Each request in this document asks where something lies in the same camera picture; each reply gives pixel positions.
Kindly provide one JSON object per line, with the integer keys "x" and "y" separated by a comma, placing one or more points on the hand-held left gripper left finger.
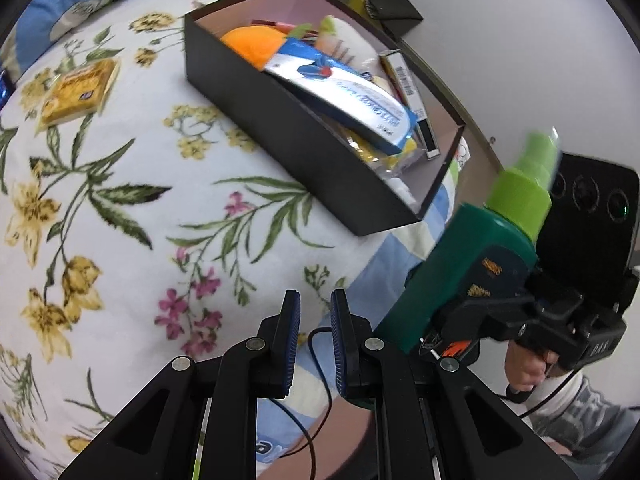
{"x": 292, "y": 340}

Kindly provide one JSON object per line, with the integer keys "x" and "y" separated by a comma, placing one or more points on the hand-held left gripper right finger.
{"x": 340, "y": 345}

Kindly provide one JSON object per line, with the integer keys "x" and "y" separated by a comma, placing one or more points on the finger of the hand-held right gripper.
{"x": 480, "y": 315}

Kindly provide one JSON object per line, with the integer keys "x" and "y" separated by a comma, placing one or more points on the green spray bottle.
{"x": 465, "y": 260}

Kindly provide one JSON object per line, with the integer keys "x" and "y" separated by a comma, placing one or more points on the black cardboard box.
{"x": 300, "y": 145}

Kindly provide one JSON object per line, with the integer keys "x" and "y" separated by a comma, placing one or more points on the blue and white box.
{"x": 350, "y": 95}

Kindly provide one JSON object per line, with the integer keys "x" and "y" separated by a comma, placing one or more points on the person's right forearm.
{"x": 590, "y": 420}

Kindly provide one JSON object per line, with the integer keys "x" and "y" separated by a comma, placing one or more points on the person's right hand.
{"x": 525, "y": 370}

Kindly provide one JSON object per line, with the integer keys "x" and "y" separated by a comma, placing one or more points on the pink bed base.
{"x": 325, "y": 440}

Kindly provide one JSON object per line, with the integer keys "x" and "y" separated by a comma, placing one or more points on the white floral blanket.
{"x": 150, "y": 260}

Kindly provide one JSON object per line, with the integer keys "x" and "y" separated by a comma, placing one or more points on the yellow snack packets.
{"x": 385, "y": 157}

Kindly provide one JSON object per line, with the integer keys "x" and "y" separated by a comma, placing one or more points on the narrow white barcode box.
{"x": 407, "y": 85}

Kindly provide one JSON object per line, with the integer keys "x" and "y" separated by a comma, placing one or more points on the orange plush toy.
{"x": 250, "y": 42}

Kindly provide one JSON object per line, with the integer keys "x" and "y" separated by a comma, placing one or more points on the black wedge-shaped object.
{"x": 392, "y": 7}

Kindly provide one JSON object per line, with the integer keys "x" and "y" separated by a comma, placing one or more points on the yellow packet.
{"x": 75, "y": 90}

